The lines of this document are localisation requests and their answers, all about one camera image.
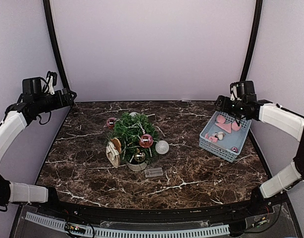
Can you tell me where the white tree pot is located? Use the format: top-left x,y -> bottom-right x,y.
126,160 -> 147,172

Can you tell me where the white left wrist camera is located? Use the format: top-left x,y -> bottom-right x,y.
42,71 -> 57,95

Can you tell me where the clear string light garland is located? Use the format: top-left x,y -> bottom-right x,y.
105,112 -> 169,172

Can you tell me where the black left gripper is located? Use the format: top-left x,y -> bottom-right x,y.
35,88 -> 77,113

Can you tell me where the small green christmas tree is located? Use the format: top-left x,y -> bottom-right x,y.
108,113 -> 159,164

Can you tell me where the pink bow ornament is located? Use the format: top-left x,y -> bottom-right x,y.
215,115 -> 241,133
204,133 -> 218,143

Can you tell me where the blue plastic basket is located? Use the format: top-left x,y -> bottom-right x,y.
199,111 -> 252,163

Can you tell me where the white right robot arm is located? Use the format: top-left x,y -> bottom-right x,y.
215,81 -> 304,215

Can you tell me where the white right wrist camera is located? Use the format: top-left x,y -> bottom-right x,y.
230,82 -> 242,101

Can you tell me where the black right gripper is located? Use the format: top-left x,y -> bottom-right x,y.
213,95 -> 245,118

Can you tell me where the white cable duct strip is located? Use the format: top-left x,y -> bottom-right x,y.
25,212 -> 230,238

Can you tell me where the white cotton boll ornament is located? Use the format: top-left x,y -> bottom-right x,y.
212,131 -> 225,140

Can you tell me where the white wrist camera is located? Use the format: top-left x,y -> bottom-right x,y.
42,71 -> 57,95
230,82 -> 242,101

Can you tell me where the gold disco ball ornament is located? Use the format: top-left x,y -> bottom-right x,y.
131,149 -> 146,164

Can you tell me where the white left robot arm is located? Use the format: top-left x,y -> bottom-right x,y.
0,71 -> 77,216

